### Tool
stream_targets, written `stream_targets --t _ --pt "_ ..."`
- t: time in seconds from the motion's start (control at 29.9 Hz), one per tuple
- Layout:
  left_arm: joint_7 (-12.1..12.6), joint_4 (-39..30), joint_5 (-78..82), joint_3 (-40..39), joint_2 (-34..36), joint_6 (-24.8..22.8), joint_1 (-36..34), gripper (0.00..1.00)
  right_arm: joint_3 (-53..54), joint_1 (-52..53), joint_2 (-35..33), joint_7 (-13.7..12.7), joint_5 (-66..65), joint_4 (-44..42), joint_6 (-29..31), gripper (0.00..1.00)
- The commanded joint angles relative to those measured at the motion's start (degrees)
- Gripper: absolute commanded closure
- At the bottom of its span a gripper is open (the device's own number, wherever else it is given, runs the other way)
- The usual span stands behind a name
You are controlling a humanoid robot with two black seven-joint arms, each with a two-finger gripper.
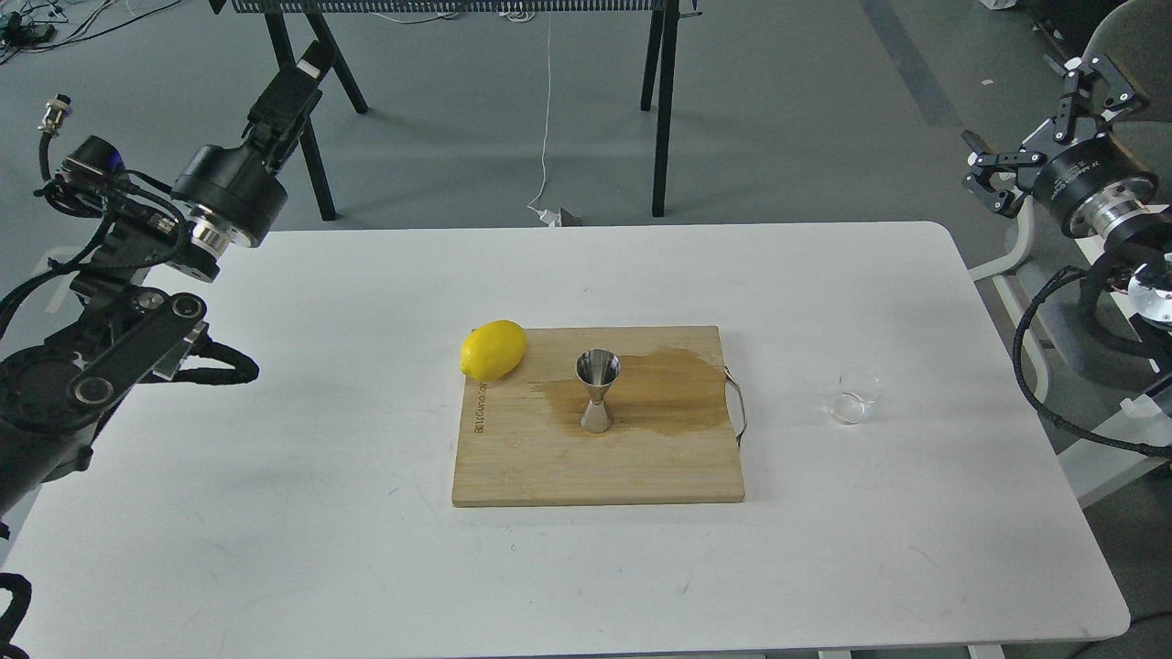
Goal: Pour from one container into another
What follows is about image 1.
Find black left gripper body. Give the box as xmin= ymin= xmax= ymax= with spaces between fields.
xmin=170 ymin=145 xmax=288 ymax=249

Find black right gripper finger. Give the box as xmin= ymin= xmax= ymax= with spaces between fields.
xmin=961 ymin=130 xmax=1049 ymax=218
xmin=1044 ymin=54 xmax=1150 ymax=147

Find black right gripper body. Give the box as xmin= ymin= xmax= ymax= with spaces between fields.
xmin=1030 ymin=135 xmax=1156 ymax=242

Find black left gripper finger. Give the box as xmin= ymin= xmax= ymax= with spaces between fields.
xmin=240 ymin=79 xmax=309 ymax=170
xmin=275 ymin=41 xmax=335 ymax=120

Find small clear glass cup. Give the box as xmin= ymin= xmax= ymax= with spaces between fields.
xmin=826 ymin=367 xmax=883 ymax=426

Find steel double jigger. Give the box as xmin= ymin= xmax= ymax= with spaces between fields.
xmin=575 ymin=349 xmax=621 ymax=434

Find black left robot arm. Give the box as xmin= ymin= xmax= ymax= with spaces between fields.
xmin=4 ymin=41 xmax=336 ymax=512

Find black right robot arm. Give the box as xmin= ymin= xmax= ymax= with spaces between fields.
xmin=962 ymin=53 xmax=1171 ymax=460

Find grey office chair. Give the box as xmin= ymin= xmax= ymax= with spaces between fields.
xmin=1083 ymin=1 xmax=1171 ymax=124

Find yellow lemon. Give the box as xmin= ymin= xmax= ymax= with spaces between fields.
xmin=459 ymin=319 xmax=526 ymax=383

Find bamboo cutting board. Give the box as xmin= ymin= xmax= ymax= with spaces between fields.
xmin=451 ymin=326 xmax=745 ymax=508

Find black floor cables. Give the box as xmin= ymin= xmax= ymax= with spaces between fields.
xmin=0 ymin=0 xmax=184 ymax=67

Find white power cable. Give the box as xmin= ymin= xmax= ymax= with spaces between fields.
xmin=526 ymin=9 xmax=581 ymax=227

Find black metal table frame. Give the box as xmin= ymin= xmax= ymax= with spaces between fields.
xmin=211 ymin=1 xmax=691 ymax=227

